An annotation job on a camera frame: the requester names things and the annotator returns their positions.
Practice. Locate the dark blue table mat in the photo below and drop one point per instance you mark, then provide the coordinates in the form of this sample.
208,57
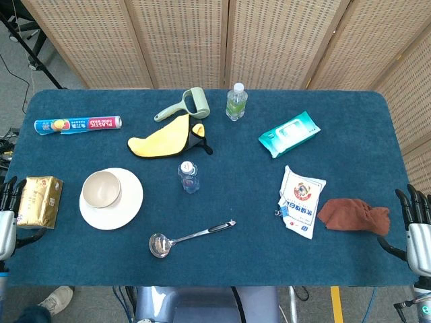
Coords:
235,262

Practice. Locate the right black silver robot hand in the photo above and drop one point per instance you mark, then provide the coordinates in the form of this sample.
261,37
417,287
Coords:
419,245

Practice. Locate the blue plastic wrap box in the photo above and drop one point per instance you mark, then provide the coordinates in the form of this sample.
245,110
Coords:
78,124

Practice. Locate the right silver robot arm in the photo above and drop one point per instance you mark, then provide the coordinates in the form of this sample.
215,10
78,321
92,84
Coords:
425,299

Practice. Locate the teal wet wipes pack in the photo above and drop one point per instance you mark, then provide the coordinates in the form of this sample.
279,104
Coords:
289,134

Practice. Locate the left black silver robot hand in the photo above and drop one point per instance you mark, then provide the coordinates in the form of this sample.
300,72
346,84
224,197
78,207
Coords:
6,232

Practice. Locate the yellow floor tape strip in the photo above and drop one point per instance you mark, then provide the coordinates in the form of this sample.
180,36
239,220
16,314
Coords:
336,304

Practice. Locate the white plate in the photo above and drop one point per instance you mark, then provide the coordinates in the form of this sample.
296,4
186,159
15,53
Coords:
129,202

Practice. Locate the silver metal stand leg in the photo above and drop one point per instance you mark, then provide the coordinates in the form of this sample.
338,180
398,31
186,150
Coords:
293,304

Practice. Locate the stainless steel ladle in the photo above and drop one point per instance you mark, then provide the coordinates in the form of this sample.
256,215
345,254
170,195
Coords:
178,238

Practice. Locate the brown cloth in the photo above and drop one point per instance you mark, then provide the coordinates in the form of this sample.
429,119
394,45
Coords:
353,215

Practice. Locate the small beige white bowl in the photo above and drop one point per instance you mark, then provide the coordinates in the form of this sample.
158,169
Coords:
117,201
101,189

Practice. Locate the gold foil tissue pack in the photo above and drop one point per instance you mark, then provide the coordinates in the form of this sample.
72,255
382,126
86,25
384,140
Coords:
38,202

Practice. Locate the white sneaker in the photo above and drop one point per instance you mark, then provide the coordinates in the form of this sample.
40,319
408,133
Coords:
59,297

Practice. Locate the blue jeans leg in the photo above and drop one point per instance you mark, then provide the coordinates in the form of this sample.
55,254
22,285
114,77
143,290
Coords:
32,314

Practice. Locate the white salt bag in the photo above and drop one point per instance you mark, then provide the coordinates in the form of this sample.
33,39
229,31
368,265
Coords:
301,202

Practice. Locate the grey blue robot torso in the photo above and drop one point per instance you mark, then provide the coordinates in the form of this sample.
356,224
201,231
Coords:
202,304

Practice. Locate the green label water bottle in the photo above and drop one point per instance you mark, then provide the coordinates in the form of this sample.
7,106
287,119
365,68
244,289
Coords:
236,102

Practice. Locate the woven folding screen panel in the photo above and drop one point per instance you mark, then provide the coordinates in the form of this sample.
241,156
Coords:
283,40
94,40
370,40
412,101
182,40

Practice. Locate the small blue bag clip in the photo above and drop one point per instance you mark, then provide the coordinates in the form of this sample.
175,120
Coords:
282,211

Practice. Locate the black tripod stand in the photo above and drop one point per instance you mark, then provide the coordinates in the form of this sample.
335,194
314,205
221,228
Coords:
33,54

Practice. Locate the pale green lint roller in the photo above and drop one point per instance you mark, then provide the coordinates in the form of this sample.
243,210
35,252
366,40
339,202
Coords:
188,104

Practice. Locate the yellow grey cleaning cloth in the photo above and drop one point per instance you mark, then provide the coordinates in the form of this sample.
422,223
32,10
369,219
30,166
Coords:
165,139

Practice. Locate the small clear plastic bottle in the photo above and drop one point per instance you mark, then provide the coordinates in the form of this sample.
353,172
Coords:
188,178

